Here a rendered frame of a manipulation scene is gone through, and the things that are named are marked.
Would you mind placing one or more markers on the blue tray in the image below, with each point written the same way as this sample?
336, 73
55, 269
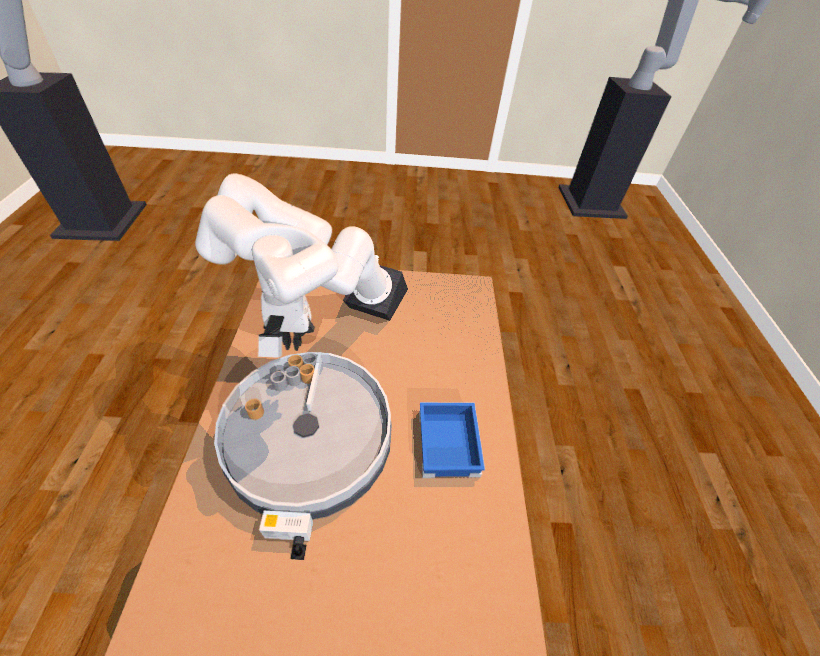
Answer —
451, 445

